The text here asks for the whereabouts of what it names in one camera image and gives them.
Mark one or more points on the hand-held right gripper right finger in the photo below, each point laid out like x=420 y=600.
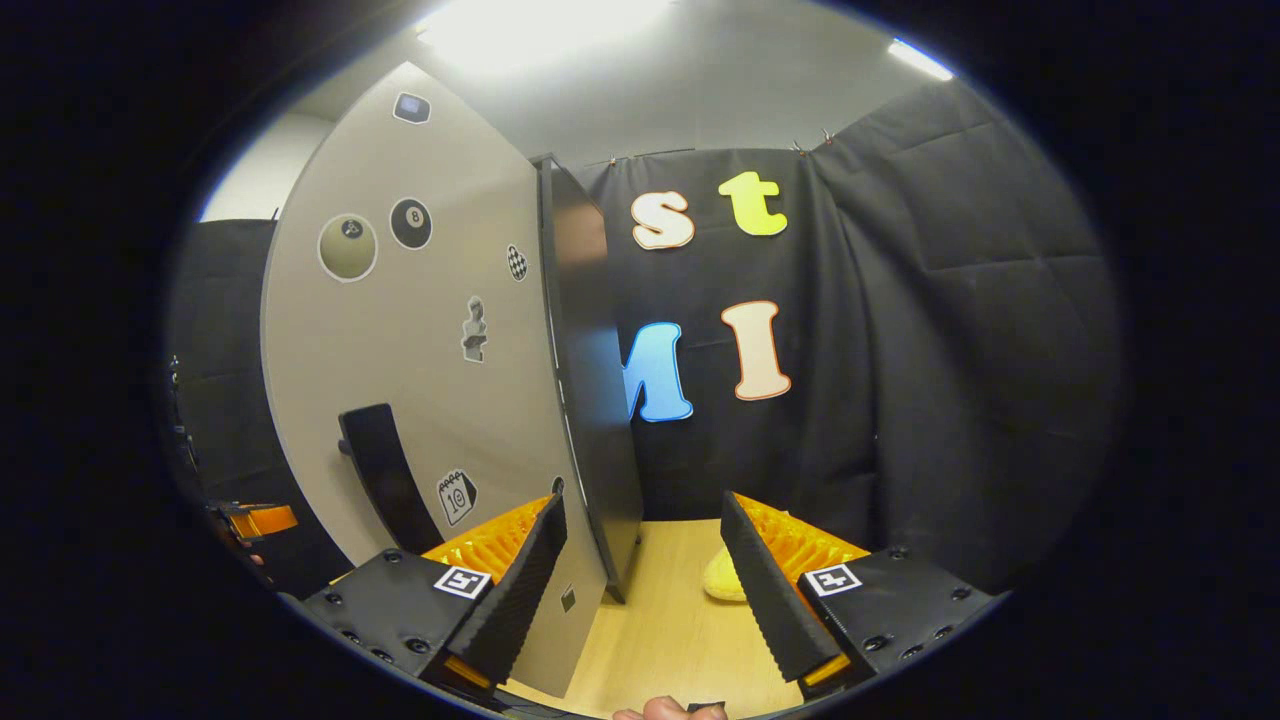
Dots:
x=765 y=600

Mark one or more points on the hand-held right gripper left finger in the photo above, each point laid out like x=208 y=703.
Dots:
x=520 y=600

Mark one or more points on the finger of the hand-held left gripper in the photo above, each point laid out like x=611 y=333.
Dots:
x=262 y=520

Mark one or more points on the grey cabinet door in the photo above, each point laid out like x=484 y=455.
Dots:
x=400 y=400

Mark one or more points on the black backdrop cloth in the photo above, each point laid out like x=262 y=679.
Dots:
x=950 y=350

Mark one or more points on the long ceiling light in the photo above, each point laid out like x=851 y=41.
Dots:
x=540 y=25
x=920 y=60

